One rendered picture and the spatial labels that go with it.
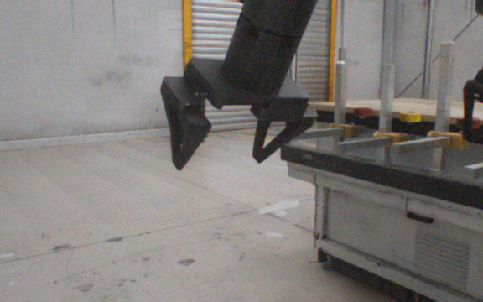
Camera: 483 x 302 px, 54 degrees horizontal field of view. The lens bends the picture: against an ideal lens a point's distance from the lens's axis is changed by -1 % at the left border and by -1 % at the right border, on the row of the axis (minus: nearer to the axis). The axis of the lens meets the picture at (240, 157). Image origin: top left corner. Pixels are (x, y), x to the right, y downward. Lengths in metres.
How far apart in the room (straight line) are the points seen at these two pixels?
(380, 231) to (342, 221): 0.24
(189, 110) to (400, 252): 2.02
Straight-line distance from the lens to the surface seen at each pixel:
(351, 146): 1.78
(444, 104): 1.83
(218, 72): 0.43
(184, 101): 0.41
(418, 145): 1.65
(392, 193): 2.03
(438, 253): 2.24
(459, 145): 1.80
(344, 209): 2.54
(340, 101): 2.14
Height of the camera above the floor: 1.09
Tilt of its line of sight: 11 degrees down
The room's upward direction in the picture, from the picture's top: straight up
